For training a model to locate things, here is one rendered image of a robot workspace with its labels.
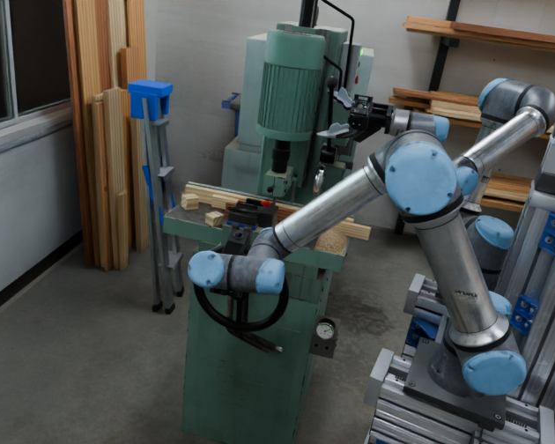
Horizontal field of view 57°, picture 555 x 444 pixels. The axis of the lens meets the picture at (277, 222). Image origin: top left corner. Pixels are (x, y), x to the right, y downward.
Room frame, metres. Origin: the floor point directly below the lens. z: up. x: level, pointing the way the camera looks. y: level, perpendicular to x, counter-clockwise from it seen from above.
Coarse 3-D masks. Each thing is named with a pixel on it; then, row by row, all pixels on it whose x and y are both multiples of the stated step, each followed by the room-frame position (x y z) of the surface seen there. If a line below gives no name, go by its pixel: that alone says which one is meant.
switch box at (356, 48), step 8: (344, 48) 1.85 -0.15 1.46; (352, 48) 1.85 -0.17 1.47; (360, 48) 1.88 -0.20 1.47; (344, 56) 1.85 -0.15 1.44; (352, 56) 1.85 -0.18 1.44; (344, 64) 1.85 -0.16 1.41; (352, 64) 1.85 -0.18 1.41; (344, 72) 1.85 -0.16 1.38; (352, 72) 1.85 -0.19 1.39; (352, 80) 1.85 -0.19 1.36; (336, 88) 1.86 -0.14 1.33; (352, 88) 1.85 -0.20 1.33
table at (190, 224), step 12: (180, 204) 1.62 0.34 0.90; (204, 204) 1.65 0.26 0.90; (168, 216) 1.51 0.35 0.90; (180, 216) 1.52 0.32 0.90; (192, 216) 1.54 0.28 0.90; (204, 216) 1.55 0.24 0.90; (168, 228) 1.50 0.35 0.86; (180, 228) 1.50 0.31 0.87; (192, 228) 1.49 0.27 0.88; (204, 228) 1.48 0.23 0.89; (216, 228) 1.47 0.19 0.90; (204, 240) 1.48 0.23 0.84; (216, 240) 1.47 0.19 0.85; (312, 240) 1.48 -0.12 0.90; (348, 240) 1.52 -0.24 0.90; (300, 252) 1.42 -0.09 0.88; (312, 252) 1.42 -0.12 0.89; (324, 252) 1.41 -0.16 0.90; (312, 264) 1.42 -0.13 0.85; (324, 264) 1.41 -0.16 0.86; (336, 264) 1.40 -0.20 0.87
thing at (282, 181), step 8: (288, 168) 1.66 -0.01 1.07; (264, 176) 1.57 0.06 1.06; (272, 176) 1.56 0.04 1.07; (280, 176) 1.57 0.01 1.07; (288, 176) 1.61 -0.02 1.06; (264, 184) 1.57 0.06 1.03; (272, 184) 1.56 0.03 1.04; (280, 184) 1.56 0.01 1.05; (288, 184) 1.63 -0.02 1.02; (264, 192) 1.57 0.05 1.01; (272, 192) 1.56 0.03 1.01; (280, 192) 1.56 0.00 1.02
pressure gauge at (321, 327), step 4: (320, 320) 1.37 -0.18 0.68; (324, 320) 1.36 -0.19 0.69; (328, 320) 1.36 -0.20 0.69; (320, 324) 1.34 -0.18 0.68; (324, 324) 1.34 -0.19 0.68; (328, 324) 1.34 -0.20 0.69; (332, 324) 1.34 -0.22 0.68; (316, 328) 1.34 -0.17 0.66; (320, 328) 1.34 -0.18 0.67; (324, 328) 1.34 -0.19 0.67; (328, 328) 1.34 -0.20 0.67; (332, 328) 1.33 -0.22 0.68; (316, 332) 1.34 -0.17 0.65; (320, 332) 1.34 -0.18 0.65; (324, 332) 1.34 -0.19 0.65; (328, 332) 1.34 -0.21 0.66; (332, 332) 1.34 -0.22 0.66; (320, 336) 1.34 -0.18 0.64; (324, 336) 1.34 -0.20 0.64; (328, 336) 1.34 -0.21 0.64; (332, 336) 1.33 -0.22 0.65
